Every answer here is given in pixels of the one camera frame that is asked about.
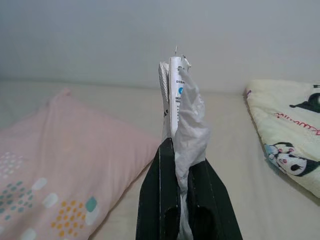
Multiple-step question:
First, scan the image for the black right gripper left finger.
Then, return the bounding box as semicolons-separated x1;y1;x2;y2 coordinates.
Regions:
134;136;181;240

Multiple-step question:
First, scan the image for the white plastic bag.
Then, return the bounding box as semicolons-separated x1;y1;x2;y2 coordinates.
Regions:
173;71;213;240

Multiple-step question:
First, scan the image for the pink dotted pillow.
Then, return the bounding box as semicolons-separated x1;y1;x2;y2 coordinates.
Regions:
0;87;163;240

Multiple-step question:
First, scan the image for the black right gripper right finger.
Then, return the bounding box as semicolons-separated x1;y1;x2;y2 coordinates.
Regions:
186;156;244;240

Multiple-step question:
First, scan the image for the cream cartoon print blanket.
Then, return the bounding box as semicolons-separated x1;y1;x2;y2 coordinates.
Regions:
243;79;320;201

